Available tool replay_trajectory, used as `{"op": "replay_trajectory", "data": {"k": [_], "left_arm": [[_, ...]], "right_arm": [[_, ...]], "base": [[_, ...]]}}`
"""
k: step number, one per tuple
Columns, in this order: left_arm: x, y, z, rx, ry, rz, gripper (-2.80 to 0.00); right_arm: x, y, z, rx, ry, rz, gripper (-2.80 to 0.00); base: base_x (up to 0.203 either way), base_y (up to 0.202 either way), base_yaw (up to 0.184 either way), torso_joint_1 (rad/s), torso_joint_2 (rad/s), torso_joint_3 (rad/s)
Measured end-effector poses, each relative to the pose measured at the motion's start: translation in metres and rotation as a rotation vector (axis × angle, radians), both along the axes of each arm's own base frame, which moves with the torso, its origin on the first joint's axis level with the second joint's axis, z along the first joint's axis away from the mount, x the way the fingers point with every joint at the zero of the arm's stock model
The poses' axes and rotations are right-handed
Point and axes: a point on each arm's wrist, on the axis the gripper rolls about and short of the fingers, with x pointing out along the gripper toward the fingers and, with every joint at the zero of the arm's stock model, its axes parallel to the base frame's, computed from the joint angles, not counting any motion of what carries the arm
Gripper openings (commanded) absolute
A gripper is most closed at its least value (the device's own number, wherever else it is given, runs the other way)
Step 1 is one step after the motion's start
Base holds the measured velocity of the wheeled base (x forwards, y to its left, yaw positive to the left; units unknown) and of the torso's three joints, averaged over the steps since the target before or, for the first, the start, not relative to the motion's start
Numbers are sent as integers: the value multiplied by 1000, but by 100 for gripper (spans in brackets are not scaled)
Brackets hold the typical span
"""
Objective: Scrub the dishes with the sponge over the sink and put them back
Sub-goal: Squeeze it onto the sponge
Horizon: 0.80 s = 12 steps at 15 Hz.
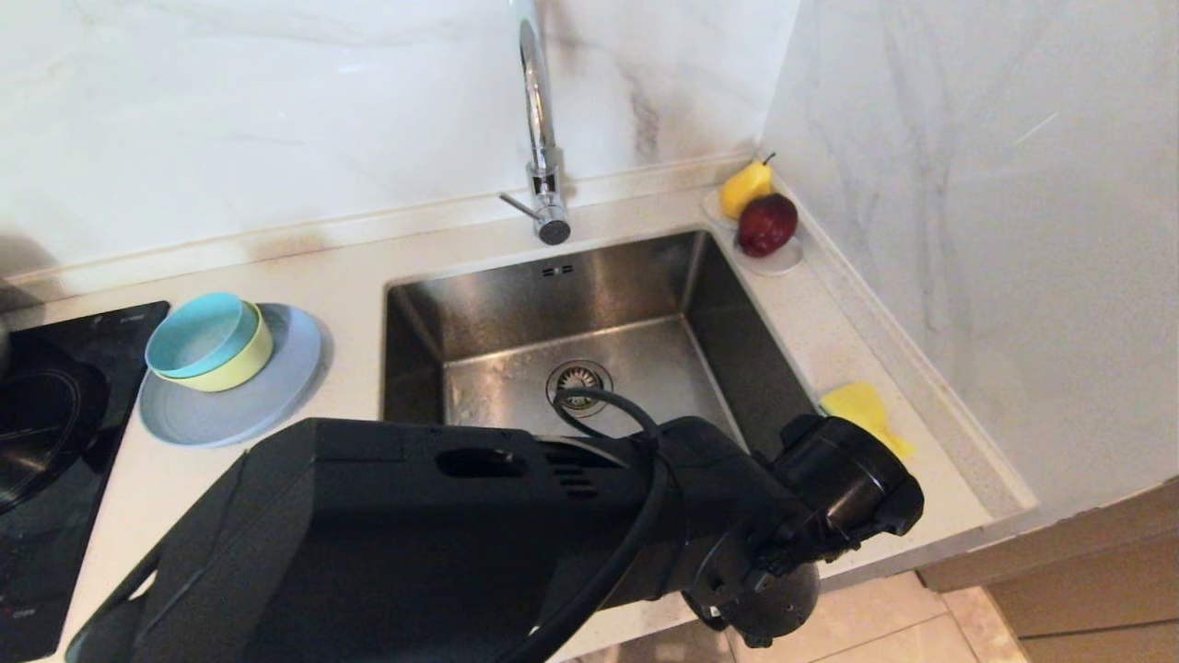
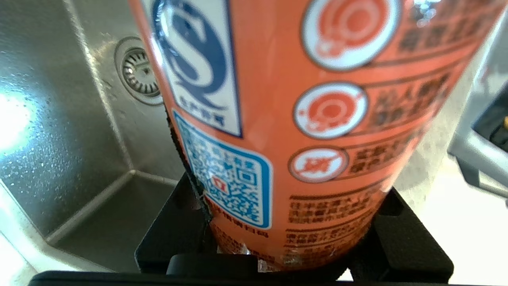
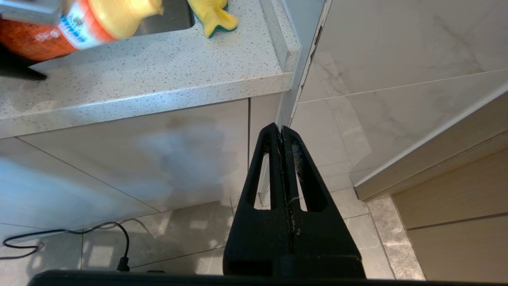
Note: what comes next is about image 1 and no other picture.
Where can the wooden cabinet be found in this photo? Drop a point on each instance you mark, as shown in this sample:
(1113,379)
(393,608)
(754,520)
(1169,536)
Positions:
(1087,589)

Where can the yellow pear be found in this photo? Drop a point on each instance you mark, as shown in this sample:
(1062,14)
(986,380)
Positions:
(742,189)

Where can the metal sink drain strainer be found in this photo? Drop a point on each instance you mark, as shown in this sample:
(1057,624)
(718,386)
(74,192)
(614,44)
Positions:
(576,376)

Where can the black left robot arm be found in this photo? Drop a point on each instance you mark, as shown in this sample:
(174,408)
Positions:
(387,552)

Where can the stainless steel sink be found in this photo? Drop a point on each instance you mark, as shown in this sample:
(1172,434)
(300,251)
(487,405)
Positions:
(516,304)

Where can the black induction cooktop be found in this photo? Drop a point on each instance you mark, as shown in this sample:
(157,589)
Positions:
(64,516)

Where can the pale yellow bowl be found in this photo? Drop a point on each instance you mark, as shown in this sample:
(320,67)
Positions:
(249,366)

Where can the blue-grey plate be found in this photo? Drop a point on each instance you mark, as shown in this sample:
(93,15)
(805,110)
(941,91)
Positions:
(230,419)

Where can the light blue bowl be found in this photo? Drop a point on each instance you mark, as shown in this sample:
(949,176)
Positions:
(198,336)

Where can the chrome faucet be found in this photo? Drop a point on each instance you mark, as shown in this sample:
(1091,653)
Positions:
(539,110)

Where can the yellow sponge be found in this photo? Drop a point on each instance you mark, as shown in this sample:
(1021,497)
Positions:
(857,405)

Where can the dark red apple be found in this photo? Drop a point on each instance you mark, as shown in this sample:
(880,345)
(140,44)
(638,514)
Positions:
(765,225)

